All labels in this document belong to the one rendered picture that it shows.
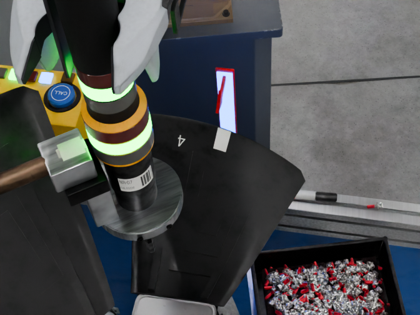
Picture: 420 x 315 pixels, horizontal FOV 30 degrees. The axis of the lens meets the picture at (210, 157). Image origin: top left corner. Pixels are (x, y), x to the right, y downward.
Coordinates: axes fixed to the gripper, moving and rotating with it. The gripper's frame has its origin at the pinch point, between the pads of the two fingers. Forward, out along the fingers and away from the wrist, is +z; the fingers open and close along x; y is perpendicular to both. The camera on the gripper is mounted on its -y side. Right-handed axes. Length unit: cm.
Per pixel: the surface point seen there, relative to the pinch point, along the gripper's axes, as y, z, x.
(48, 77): 58, -42, 28
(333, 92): 166, -128, -15
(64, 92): 58, -39, 24
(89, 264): 33.4, -2.5, 6.2
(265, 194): 49, -21, -8
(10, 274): 32.0, 0.1, 12.6
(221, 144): 47, -26, -2
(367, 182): 166, -97, -27
